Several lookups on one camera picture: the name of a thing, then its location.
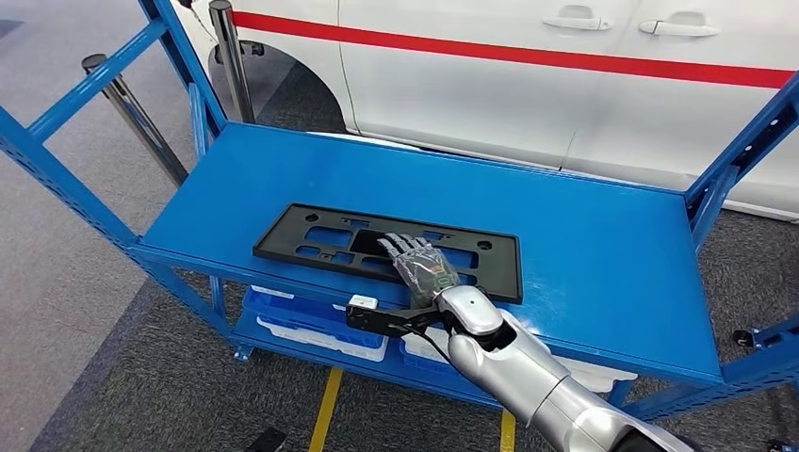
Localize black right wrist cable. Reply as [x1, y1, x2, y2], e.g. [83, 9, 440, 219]
[405, 325, 452, 367]

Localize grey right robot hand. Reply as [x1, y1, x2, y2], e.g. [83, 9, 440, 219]
[376, 232, 462, 308]

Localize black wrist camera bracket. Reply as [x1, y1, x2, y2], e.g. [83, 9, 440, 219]
[345, 304, 452, 341]

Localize large white plastic bin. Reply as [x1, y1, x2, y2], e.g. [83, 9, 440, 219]
[400, 327, 639, 395]

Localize black robot foot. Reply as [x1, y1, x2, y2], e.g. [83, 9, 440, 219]
[246, 427, 288, 452]

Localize yellow floor tape square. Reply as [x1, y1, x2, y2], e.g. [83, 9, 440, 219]
[307, 367, 518, 452]

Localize white car with red stripe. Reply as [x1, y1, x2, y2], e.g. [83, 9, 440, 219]
[171, 0, 799, 222]

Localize white flat board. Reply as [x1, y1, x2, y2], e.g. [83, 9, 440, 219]
[305, 129, 432, 153]

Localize blue metal shelf rack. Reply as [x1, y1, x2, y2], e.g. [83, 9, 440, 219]
[0, 0, 799, 431]

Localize black plastic plate part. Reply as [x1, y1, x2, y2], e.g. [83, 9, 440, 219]
[253, 202, 524, 306]

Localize chrome stanchion post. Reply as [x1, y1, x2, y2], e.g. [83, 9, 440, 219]
[81, 54, 189, 186]
[208, 0, 256, 124]

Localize small blue plastic bin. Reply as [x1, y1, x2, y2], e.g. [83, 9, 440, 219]
[241, 287, 389, 350]

